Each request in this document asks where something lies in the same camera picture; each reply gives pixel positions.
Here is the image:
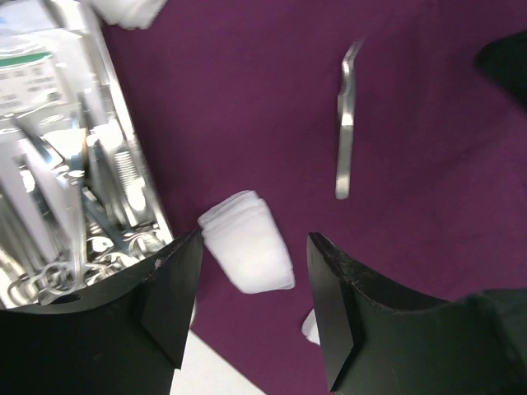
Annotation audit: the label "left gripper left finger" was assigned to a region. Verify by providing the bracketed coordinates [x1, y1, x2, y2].
[1, 230, 203, 394]

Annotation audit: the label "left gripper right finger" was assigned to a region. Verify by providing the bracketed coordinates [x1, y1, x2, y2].
[307, 233, 526, 394]

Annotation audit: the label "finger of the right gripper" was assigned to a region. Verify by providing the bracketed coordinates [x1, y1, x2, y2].
[475, 30, 527, 109]

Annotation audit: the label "stainless steel tray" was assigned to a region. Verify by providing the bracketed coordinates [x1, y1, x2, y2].
[1, 1, 173, 309]

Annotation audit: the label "slim steel probe tweezers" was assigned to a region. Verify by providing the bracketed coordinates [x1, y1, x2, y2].
[335, 38, 365, 200]

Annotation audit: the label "white green sterile pouch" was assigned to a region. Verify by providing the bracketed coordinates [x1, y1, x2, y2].
[1, 29, 92, 117]

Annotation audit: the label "white gauze pad top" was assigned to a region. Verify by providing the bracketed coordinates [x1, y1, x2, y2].
[88, 0, 168, 30]

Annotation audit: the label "white gauze pad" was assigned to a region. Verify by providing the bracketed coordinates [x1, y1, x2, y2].
[88, 0, 168, 30]
[198, 190, 296, 294]
[301, 309, 320, 346]

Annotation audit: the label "steel forceps tweezers ridged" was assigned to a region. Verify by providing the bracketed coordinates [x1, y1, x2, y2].
[96, 118, 150, 228]

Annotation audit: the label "purple surgical cloth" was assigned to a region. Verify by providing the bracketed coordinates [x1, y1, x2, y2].
[104, 1, 526, 394]

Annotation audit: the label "white gauze pad bottom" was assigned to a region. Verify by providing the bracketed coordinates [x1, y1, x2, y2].
[301, 309, 320, 346]

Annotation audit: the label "white gauze pad middle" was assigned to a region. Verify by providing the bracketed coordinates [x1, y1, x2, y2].
[198, 190, 296, 294]

